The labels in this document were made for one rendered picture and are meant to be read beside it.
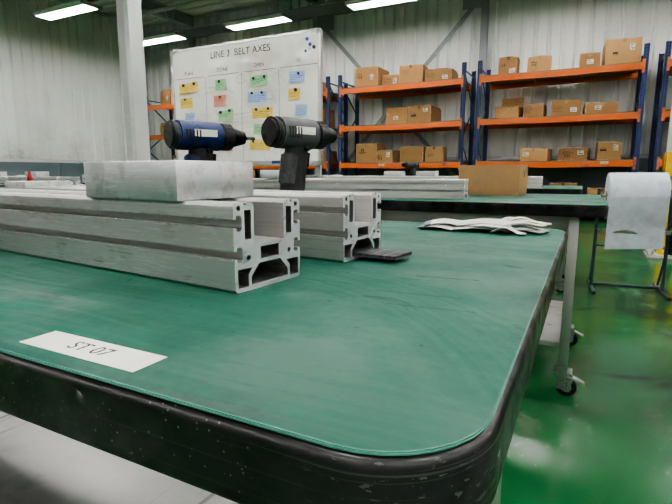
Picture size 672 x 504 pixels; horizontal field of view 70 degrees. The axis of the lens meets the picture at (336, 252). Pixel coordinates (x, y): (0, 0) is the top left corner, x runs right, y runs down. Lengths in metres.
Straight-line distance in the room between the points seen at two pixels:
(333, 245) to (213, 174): 0.18
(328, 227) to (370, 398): 0.39
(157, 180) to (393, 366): 0.32
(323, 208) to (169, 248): 0.20
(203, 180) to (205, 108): 3.95
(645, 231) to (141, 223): 3.81
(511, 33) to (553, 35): 0.81
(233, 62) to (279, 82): 0.49
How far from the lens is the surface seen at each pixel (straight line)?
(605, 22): 11.32
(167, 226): 0.52
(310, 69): 3.89
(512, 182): 2.52
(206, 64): 4.50
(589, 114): 9.90
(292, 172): 0.95
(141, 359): 0.32
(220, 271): 0.47
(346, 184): 2.27
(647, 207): 4.06
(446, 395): 0.26
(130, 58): 9.43
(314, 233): 0.64
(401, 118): 10.74
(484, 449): 0.24
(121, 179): 0.57
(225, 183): 0.54
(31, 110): 14.26
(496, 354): 0.32
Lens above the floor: 0.89
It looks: 9 degrees down
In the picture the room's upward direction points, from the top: straight up
